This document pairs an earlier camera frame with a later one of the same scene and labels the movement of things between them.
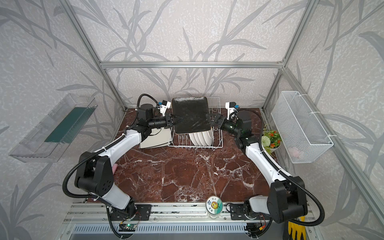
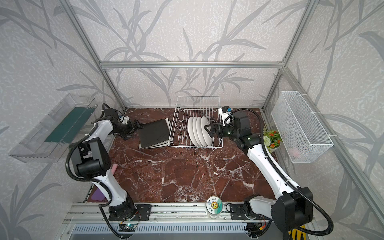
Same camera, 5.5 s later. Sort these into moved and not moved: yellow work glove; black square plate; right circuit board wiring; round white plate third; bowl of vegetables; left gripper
Moved: left gripper; black square plate
Not moved: round white plate third; right circuit board wiring; bowl of vegetables; yellow work glove
